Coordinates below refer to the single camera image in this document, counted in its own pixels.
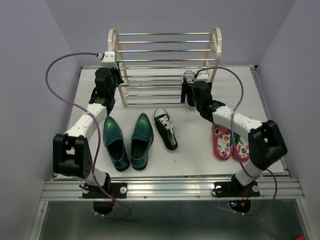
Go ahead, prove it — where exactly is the pink kids sandal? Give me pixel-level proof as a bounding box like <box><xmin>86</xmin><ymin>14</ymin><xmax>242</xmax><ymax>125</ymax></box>
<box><xmin>231</xmin><ymin>133</ymin><xmax>250</xmax><ymax>163</ymax></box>
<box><xmin>212</xmin><ymin>124</ymin><xmax>232</xmax><ymax>161</ymax></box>

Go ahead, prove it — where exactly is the left green loafer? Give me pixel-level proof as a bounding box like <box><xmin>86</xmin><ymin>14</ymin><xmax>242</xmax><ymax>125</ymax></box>
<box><xmin>102</xmin><ymin>116</ymin><xmax>130</xmax><ymax>172</ymax></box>

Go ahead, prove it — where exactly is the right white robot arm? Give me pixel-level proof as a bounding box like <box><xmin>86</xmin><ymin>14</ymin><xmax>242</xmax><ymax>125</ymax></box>
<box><xmin>181</xmin><ymin>81</ymin><xmax>288</xmax><ymax>195</ymax></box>

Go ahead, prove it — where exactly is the cream and chrome shoe shelf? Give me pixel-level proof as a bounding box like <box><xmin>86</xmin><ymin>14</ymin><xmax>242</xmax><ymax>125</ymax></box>
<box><xmin>108</xmin><ymin>27</ymin><xmax>222</xmax><ymax>108</ymax></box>

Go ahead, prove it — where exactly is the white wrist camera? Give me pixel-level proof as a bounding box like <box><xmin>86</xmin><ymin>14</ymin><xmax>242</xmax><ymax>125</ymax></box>
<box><xmin>195</xmin><ymin>71</ymin><xmax>210</xmax><ymax>82</ymax></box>
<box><xmin>97</xmin><ymin>51</ymin><xmax>118</xmax><ymax>69</ymax></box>

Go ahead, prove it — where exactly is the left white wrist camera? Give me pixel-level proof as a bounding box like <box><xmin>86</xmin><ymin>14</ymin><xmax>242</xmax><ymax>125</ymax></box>
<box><xmin>97</xmin><ymin>51</ymin><xmax>118</xmax><ymax>69</ymax></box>

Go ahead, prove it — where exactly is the green loafer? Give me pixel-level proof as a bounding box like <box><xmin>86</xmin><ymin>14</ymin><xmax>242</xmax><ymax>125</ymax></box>
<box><xmin>102</xmin><ymin>116</ymin><xmax>130</xmax><ymax>172</ymax></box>
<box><xmin>130</xmin><ymin>113</ymin><xmax>154</xmax><ymax>171</ymax></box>

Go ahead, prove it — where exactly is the right green loafer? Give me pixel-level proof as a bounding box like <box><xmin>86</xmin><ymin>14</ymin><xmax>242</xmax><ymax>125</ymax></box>
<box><xmin>130</xmin><ymin>113</ymin><xmax>154</xmax><ymax>171</ymax></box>

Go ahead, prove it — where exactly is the purple cable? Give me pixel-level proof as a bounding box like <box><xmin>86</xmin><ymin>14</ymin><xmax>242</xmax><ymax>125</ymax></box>
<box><xmin>44</xmin><ymin>51</ymin><xmax>133</xmax><ymax>220</ymax></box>
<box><xmin>194</xmin><ymin>66</ymin><xmax>278</xmax><ymax>216</ymax></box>

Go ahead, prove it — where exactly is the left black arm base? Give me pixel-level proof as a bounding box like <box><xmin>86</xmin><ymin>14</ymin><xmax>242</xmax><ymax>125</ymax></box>
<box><xmin>79</xmin><ymin>182</ymin><xmax>128</xmax><ymax>217</ymax></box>

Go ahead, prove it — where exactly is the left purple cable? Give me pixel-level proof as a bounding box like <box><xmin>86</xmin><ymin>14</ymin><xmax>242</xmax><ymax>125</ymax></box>
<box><xmin>44</xmin><ymin>51</ymin><xmax>133</xmax><ymax>220</ymax></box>

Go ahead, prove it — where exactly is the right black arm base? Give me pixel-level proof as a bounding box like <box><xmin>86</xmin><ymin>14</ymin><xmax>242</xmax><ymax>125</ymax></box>
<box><xmin>211</xmin><ymin>181</ymin><xmax>261</xmax><ymax>214</ymax></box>

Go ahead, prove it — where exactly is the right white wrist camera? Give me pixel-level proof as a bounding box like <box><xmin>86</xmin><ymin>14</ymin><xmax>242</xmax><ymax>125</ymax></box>
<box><xmin>195</xmin><ymin>71</ymin><xmax>210</xmax><ymax>82</ymax></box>

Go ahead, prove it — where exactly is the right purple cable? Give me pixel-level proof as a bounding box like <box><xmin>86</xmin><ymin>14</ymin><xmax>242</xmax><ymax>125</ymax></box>
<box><xmin>194</xmin><ymin>66</ymin><xmax>278</xmax><ymax>216</ymax></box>

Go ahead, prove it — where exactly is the aluminium mounting rail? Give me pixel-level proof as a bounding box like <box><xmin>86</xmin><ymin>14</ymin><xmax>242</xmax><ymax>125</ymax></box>
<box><xmin>40</xmin><ymin>176</ymin><xmax>305</xmax><ymax>202</ymax></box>

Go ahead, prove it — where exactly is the black sneaker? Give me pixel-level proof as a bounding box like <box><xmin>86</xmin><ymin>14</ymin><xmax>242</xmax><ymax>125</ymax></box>
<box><xmin>183</xmin><ymin>70</ymin><xmax>196</xmax><ymax>108</ymax></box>
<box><xmin>153</xmin><ymin>107</ymin><xmax>178</xmax><ymax>152</ymax></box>

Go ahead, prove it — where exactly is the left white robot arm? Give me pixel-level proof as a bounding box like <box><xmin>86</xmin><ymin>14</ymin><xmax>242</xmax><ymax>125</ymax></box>
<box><xmin>53</xmin><ymin>63</ymin><xmax>123</xmax><ymax>197</ymax></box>

